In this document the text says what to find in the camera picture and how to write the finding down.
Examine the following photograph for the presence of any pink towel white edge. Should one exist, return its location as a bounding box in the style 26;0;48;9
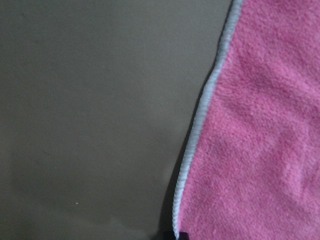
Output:
172;0;320;240

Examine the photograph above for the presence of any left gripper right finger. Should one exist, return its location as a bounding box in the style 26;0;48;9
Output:
179;232;189;240

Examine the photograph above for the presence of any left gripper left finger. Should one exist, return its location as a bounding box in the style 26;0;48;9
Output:
162;231;174;240

